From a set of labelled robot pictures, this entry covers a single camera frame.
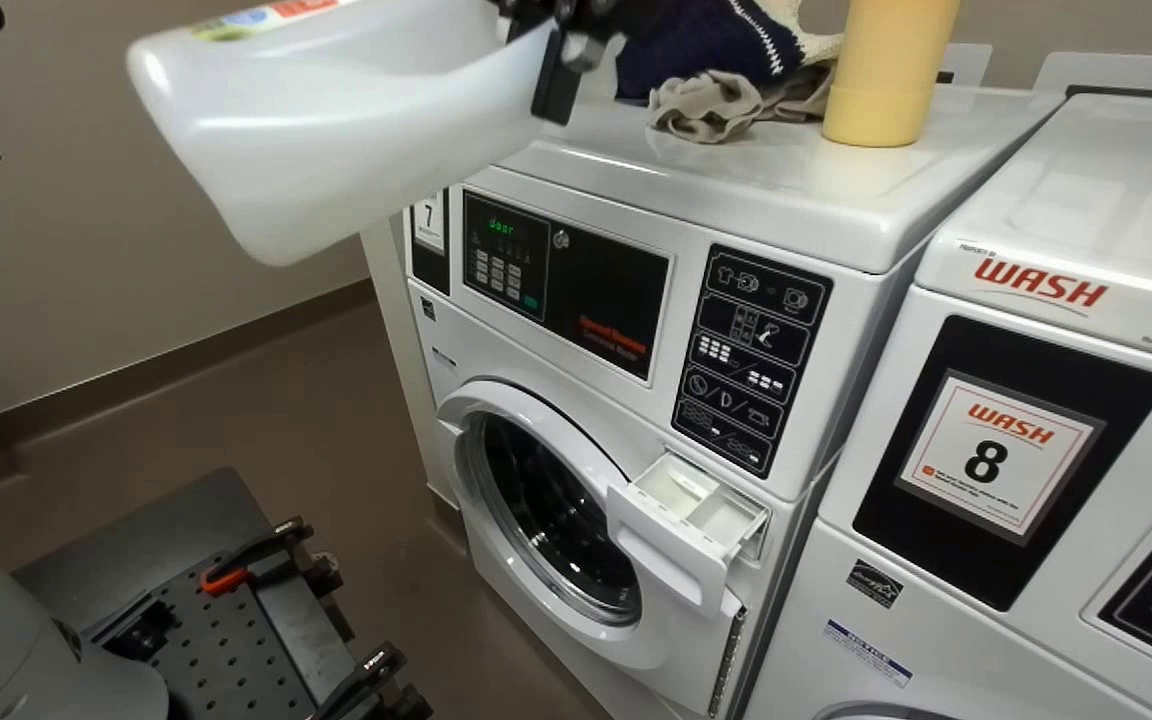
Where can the grey cart platform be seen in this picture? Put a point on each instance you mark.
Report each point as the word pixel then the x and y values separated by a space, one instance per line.
pixel 151 534

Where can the translucent detergent bottle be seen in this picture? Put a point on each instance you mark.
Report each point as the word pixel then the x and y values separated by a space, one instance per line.
pixel 337 135

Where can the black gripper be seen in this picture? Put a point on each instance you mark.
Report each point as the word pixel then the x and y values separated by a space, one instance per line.
pixel 588 17

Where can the white washing machine labelled 7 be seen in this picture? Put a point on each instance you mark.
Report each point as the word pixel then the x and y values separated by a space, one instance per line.
pixel 788 187

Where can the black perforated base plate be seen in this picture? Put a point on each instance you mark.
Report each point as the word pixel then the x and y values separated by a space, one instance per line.
pixel 221 664

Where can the yellow water bottle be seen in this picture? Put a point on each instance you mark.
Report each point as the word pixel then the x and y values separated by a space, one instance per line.
pixel 888 81

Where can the navy blue cloth bag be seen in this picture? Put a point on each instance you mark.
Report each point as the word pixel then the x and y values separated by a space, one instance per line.
pixel 720 40

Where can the white-rimmed glass washer door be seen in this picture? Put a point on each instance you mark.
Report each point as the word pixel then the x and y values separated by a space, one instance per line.
pixel 683 624

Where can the number 7 label card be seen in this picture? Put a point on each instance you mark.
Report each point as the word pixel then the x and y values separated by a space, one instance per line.
pixel 429 226

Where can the white wall outlet box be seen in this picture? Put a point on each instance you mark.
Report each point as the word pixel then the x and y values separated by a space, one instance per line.
pixel 974 64

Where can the number 8 label card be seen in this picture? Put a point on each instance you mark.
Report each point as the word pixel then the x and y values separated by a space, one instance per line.
pixel 996 463

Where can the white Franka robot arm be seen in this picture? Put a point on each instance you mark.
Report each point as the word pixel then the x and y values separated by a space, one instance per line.
pixel 19 642

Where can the white washing machine labelled 8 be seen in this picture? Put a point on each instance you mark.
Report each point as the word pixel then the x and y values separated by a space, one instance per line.
pixel 1096 214

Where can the white detergent drawer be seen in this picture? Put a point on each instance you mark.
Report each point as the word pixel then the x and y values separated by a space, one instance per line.
pixel 702 501

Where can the black clamp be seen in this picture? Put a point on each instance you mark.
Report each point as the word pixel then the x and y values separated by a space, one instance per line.
pixel 369 673

